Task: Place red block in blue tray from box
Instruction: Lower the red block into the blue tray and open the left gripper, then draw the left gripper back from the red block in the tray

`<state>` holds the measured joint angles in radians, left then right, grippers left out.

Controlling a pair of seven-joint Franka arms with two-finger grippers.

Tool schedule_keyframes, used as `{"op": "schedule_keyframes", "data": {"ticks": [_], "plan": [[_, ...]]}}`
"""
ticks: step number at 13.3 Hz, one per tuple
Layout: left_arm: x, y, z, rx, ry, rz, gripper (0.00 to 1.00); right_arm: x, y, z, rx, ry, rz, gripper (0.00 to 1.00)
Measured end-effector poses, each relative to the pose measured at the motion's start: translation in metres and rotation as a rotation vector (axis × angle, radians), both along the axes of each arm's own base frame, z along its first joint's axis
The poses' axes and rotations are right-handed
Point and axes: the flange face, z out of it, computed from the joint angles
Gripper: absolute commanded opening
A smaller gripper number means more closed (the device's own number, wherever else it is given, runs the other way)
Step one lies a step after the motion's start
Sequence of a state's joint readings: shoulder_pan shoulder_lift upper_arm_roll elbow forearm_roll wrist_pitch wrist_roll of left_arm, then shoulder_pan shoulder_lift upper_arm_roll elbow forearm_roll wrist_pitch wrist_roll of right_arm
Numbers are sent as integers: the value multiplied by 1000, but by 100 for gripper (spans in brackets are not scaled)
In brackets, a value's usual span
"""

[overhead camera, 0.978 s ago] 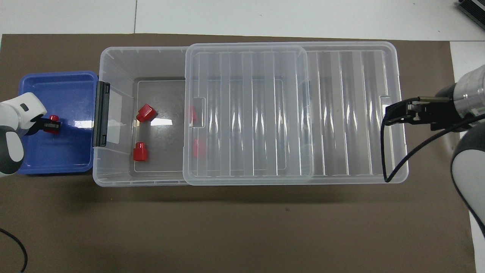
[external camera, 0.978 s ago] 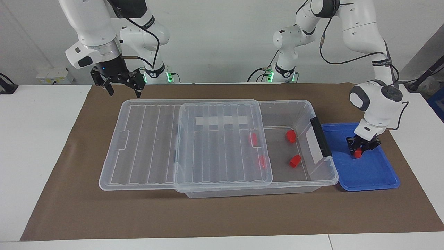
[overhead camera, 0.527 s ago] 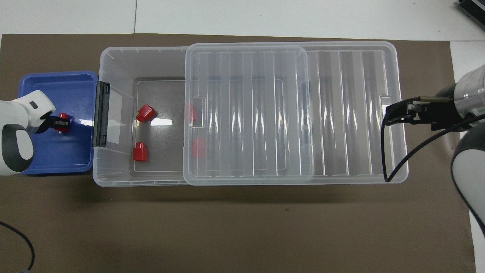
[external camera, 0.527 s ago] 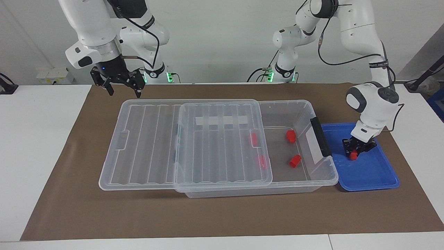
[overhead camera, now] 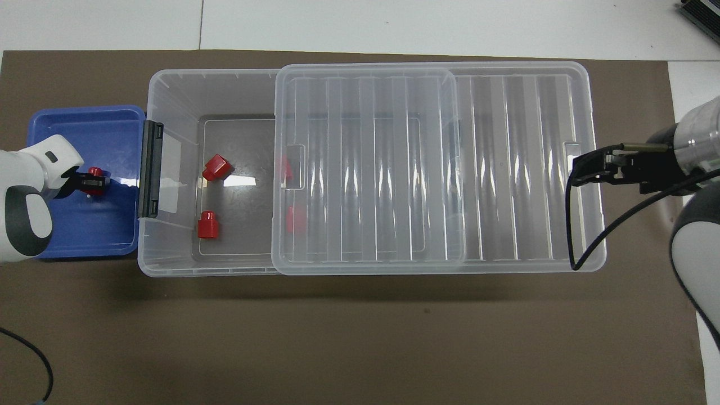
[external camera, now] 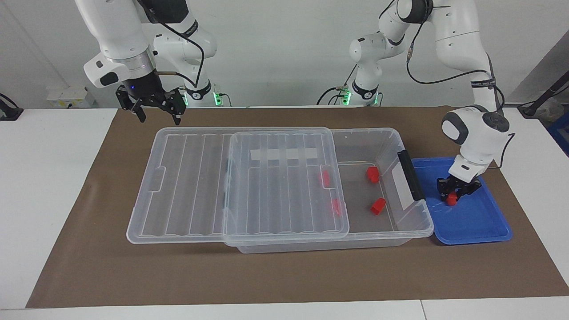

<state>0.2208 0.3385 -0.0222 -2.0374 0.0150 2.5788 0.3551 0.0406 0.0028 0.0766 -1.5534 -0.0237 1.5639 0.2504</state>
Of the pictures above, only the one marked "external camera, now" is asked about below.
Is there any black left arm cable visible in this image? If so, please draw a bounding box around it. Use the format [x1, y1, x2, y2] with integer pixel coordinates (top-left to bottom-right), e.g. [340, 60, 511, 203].
[380, 0, 516, 169]

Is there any blue crate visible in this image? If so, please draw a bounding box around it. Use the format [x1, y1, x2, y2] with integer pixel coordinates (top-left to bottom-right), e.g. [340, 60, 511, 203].
[547, 111, 569, 157]

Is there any blue plastic tray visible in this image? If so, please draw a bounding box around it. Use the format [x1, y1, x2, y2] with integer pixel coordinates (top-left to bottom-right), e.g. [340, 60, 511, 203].
[411, 156, 513, 246]

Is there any frosted rectangular box label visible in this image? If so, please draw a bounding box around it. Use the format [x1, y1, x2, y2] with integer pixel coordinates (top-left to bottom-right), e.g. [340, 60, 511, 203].
[391, 168, 418, 211]

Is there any black box latch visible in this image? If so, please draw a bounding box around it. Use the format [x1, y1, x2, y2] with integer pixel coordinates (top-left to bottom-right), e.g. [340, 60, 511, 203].
[397, 150, 426, 202]

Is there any clear ribbed plastic lid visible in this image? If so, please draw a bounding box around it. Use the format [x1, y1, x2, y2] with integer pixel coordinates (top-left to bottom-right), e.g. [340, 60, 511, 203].
[126, 127, 351, 248]

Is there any clear plastic storage box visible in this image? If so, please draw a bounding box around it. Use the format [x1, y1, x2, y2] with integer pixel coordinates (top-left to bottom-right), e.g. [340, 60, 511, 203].
[222, 128, 435, 255]

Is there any white wall socket strip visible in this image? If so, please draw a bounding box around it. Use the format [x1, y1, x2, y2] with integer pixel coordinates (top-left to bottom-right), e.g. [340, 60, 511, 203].
[46, 87, 96, 108]

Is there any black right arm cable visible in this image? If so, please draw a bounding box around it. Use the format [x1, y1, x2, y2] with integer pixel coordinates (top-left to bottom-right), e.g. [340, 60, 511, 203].
[153, 20, 206, 88]

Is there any black clamp device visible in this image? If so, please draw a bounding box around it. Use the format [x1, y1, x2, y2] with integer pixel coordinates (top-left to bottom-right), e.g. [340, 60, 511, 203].
[0, 92, 24, 121]

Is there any brown table mat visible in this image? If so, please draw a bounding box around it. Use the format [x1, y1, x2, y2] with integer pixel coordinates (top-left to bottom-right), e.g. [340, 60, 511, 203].
[26, 106, 569, 308]

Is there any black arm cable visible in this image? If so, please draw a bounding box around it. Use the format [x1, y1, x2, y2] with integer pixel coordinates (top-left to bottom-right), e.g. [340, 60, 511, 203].
[380, 0, 516, 169]
[153, 20, 206, 88]

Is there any black stand leg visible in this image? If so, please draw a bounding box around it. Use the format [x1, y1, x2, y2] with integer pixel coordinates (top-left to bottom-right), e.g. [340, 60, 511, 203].
[518, 71, 569, 119]

